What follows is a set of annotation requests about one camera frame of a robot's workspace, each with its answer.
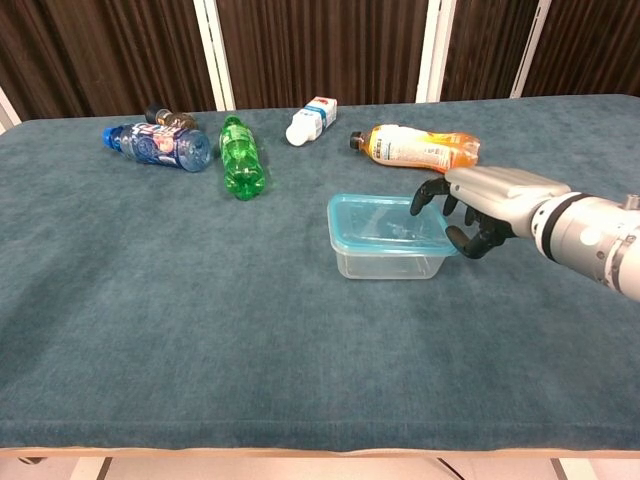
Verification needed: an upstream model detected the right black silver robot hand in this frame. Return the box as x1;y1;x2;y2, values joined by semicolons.
409;166;572;260

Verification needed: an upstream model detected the clear plastic container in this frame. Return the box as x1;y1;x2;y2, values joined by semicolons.
330;239;454;281

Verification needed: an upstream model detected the blue container lid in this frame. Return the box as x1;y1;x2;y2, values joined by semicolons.
327;193;460;259

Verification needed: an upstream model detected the orange juice plastic bottle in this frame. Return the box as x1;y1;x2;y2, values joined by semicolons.
349;124;482;174

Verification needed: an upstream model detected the white milk carton bottle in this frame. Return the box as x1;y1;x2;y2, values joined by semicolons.
285;96;339;148

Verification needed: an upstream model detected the green plastic soda bottle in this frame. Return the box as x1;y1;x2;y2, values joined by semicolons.
218;115;268;202

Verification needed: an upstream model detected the small dark glass bottle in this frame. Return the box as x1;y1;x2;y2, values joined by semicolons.
144;103;199;131

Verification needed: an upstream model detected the blue plastic drink bottle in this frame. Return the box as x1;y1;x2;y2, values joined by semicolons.
102;122;212;173

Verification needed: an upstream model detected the teal velvet tablecloth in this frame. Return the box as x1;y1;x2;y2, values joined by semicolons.
0;93;640;451

